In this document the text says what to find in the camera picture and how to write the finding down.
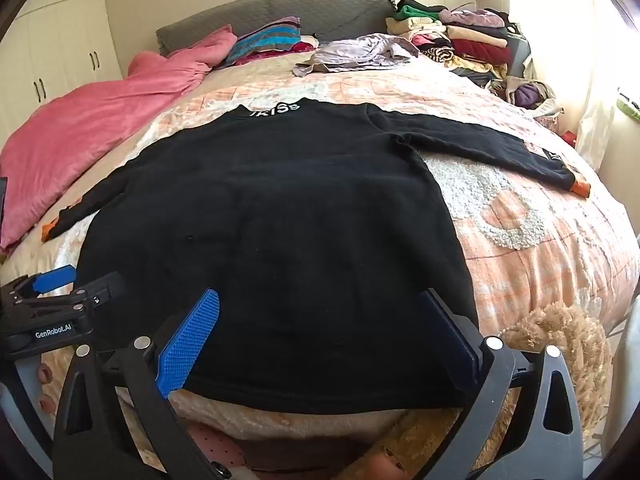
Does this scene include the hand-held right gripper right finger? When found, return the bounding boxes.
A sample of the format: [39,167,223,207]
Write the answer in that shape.
[419,287,586,480]

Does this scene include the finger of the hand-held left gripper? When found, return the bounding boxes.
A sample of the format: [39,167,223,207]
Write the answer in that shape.
[15,272,127,313]
[0,265,77,308]

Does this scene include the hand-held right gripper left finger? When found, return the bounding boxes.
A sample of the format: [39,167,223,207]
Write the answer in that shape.
[51,287,236,480]

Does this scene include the black sweater with orange cuffs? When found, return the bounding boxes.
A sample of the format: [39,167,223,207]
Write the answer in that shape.
[42,101,592,408]

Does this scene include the bag with purple clothes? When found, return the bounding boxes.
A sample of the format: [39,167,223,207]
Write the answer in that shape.
[492,76,563,116]

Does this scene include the striped folded clothes pile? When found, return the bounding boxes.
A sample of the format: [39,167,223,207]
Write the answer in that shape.
[217,16,318,68]

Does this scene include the pile of folded clothes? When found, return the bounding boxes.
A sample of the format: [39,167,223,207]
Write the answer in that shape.
[385,0,526,86]

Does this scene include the pink dotted clothing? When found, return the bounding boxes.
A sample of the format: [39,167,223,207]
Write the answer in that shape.
[185,422,251,480]

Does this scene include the orange and white tufted quilt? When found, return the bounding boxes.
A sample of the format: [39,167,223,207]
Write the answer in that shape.
[0,42,640,461]

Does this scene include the pink blanket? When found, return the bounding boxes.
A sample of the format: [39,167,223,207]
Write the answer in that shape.
[0,27,238,256]

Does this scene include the cream wardrobe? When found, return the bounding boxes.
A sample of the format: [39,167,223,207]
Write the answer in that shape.
[0,0,123,116]

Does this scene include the light curtain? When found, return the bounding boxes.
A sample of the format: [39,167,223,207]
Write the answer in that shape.
[575,0,640,171]

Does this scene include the grey box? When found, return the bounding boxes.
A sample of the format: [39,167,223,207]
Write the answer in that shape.
[510,35,533,78]

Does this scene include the green cloth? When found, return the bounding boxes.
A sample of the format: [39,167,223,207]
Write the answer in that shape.
[617,87,640,121]

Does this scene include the lilac crumpled garment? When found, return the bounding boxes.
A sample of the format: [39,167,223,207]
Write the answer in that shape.
[295,33,421,78]

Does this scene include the grey padded headboard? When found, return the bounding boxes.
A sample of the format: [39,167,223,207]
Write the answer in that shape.
[156,0,398,56]

